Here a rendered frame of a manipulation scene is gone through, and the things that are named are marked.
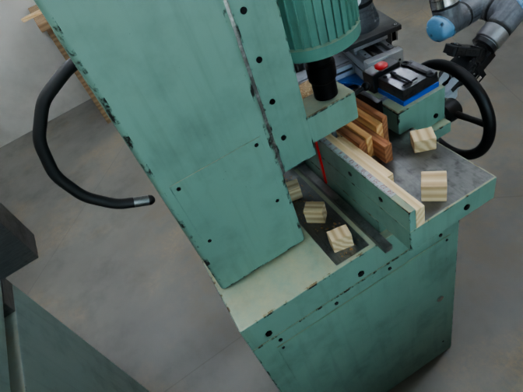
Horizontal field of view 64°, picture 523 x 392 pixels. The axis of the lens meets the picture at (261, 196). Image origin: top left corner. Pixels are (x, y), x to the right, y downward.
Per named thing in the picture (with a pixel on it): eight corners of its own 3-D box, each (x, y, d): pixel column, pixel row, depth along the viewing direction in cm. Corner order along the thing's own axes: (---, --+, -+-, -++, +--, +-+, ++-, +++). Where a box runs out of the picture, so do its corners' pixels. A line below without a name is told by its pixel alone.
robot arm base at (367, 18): (332, 26, 161) (328, 1, 155) (368, 12, 161) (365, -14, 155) (349, 40, 150) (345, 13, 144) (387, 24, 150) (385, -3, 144)
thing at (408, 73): (439, 85, 95) (439, 64, 91) (400, 109, 93) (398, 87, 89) (399, 68, 104) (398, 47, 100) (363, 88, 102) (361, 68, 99)
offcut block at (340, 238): (329, 243, 93) (326, 231, 90) (348, 235, 93) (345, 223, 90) (335, 253, 91) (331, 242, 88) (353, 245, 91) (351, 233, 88)
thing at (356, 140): (368, 158, 94) (365, 140, 90) (361, 162, 93) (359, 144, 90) (317, 120, 109) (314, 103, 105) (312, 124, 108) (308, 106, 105)
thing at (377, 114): (389, 143, 95) (387, 115, 90) (384, 145, 95) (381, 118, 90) (339, 110, 109) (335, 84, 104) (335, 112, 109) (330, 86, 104)
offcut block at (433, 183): (446, 185, 82) (446, 170, 79) (446, 201, 79) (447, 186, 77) (421, 186, 84) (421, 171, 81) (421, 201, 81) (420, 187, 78)
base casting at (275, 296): (461, 217, 98) (463, 190, 92) (253, 353, 90) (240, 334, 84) (349, 135, 131) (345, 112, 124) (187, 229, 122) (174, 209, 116)
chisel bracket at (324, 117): (359, 123, 93) (355, 90, 88) (307, 153, 91) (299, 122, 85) (341, 110, 99) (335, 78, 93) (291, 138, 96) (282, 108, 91)
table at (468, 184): (531, 175, 85) (535, 153, 81) (412, 253, 81) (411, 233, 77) (353, 77, 129) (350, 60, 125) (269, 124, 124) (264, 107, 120)
